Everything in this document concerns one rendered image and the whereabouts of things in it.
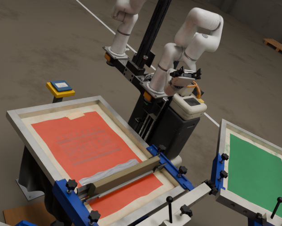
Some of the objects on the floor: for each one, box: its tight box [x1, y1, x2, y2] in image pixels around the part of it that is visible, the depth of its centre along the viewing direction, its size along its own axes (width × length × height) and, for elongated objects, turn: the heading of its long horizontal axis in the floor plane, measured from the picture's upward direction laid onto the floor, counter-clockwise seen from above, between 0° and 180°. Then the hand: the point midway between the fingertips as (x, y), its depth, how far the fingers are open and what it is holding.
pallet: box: [263, 39, 282, 59], centre depth 965 cm, size 121×84×11 cm
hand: (191, 70), depth 144 cm, fingers open, 8 cm apart
